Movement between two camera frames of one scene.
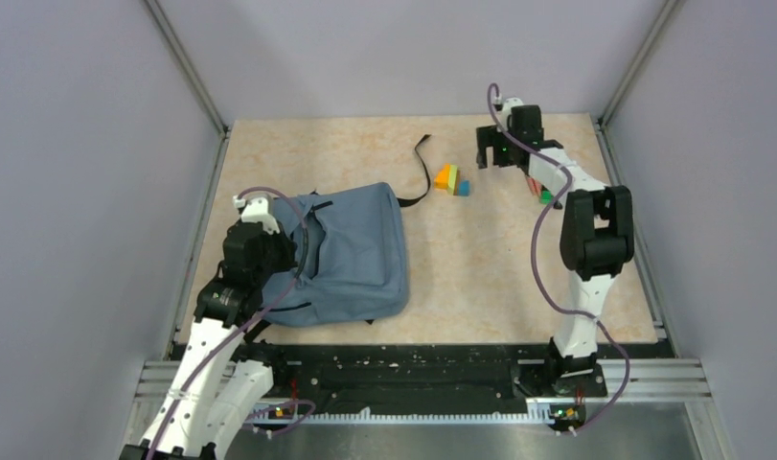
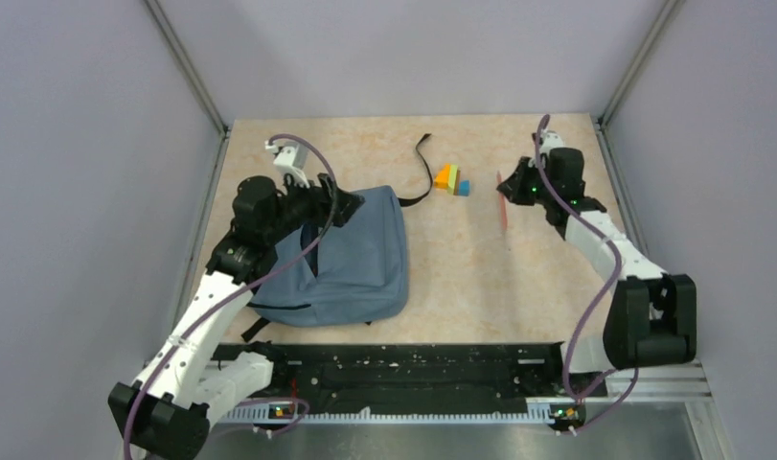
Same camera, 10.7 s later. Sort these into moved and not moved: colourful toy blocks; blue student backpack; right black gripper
Moved: right black gripper
Not moved: blue student backpack; colourful toy blocks
